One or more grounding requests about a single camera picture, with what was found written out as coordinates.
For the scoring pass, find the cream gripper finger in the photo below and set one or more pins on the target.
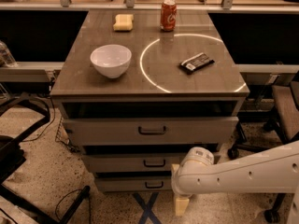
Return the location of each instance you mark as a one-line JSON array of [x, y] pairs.
[[180, 204]]

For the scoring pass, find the grey drawer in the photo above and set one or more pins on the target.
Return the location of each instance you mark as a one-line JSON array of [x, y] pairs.
[[147, 162], [143, 183], [150, 131]]

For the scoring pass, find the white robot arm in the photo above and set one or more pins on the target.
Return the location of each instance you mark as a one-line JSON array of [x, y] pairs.
[[275, 170]]

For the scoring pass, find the grey bottom drawer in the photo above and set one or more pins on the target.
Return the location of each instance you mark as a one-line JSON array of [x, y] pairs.
[[143, 183]]

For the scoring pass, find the grey top drawer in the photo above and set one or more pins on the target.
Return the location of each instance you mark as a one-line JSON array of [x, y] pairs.
[[150, 131]]

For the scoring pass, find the grey drawer cabinet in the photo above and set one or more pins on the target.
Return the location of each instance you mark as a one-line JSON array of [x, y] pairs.
[[154, 86]]

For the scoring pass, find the blue tape cross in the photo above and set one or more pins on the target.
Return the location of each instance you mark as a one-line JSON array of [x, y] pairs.
[[147, 208]]

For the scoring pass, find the black office chair right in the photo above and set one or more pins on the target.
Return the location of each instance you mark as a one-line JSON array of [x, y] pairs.
[[284, 120]]

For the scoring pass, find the white ceramic bowl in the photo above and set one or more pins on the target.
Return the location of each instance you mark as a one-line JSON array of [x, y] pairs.
[[111, 60]]

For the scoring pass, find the black chair left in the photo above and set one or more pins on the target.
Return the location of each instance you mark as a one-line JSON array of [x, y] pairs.
[[12, 157]]

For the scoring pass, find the yellow sponge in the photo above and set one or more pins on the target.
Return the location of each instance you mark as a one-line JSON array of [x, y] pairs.
[[123, 22]]

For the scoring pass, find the orange soda can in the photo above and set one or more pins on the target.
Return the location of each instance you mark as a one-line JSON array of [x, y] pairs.
[[168, 15]]

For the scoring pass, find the clear plastic bottle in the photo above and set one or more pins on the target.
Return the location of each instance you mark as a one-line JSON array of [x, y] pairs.
[[6, 58]]

